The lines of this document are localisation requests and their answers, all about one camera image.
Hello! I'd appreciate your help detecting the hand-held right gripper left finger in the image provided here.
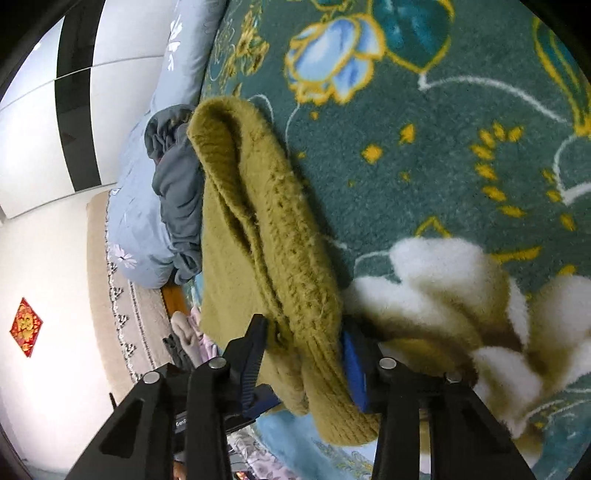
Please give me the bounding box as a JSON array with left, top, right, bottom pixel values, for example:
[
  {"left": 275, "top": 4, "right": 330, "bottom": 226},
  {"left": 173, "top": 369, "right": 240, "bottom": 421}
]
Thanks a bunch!
[{"left": 67, "top": 314, "right": 283, "bottom": 480}]

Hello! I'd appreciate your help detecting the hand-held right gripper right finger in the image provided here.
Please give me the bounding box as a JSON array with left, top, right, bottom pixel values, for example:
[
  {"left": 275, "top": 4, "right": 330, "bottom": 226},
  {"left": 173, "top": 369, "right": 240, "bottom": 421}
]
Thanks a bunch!
[{"left": 339, "top": 330, "right": 539, "bottom": 480}]

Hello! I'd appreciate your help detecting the olive green knit sweater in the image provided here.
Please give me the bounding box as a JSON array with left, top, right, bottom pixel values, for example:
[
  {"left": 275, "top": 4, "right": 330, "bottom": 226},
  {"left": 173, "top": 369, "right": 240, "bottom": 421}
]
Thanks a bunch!
[{"left": 186, "top": 97, "right": 384, "bottom": 446}]

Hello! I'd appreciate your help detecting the pink folded garment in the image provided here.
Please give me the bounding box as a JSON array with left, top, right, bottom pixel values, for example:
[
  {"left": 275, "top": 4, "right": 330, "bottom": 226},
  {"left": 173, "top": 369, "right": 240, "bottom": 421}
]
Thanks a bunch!
[{"left": 191, "top": 307, "right": 222, "bottom": 365}]

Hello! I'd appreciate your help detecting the beige folded garment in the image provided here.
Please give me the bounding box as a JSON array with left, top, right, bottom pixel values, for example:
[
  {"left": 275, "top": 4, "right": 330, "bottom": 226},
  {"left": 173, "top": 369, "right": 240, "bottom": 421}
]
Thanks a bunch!
[{"left": 170, "top": 310, "right": 204, "bottom": 365}]

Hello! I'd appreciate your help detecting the pale floral patterned cloth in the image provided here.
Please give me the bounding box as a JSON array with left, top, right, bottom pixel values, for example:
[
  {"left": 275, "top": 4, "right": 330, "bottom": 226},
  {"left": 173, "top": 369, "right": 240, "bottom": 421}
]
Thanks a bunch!
[{"left": 228, "top": 431, "right": 319, "bottom": 480}]

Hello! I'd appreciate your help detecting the beige quilted headboard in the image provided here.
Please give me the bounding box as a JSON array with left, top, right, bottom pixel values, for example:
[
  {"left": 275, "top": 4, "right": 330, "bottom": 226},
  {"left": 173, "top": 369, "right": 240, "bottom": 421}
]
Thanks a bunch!
[{"left": 85, "top": 191, "right": 178, "bottom": 393}]

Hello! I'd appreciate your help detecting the blue-grey floral duvet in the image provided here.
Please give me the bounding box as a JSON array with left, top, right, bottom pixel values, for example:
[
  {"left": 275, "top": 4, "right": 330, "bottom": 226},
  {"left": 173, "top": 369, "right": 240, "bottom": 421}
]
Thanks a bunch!
[{"left": 105, "top": 0, "right": 227, "bottom": 289}]

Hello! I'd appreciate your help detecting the teal floral blanket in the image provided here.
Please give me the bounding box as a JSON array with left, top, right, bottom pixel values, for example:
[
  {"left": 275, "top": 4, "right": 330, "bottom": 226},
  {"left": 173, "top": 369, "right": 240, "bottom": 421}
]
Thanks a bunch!
[{"left": 178, "top": 0, "right": 591, "bottom": 480}]

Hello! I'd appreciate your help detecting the white wardrobe with black stripe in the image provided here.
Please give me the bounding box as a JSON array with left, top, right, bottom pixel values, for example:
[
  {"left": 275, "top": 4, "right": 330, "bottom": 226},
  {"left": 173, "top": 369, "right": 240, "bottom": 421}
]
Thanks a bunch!
[{"left": 0, "top": 0, "right": 181, "bottom": 220}]

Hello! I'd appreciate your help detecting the red wall decoration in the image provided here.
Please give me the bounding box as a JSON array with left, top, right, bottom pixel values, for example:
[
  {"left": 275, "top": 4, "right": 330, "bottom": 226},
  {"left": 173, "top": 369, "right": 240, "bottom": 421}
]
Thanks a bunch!
[{"left": 9, "top": 298, "right": 44, "bottom": 358}]

